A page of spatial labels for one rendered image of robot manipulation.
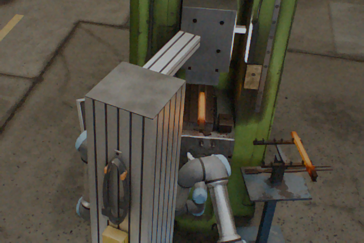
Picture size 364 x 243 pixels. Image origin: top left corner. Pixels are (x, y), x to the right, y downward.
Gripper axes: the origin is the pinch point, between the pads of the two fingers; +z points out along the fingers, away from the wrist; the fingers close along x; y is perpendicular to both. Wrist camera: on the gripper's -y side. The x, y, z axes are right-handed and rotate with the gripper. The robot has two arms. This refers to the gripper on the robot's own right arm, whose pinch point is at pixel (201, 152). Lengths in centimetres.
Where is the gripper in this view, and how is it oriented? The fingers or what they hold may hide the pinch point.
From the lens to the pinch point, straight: 308.6
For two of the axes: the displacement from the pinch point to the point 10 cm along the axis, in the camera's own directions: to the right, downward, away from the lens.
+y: -0.7, 8.1, 5.9
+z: 0.4, -5.9, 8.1
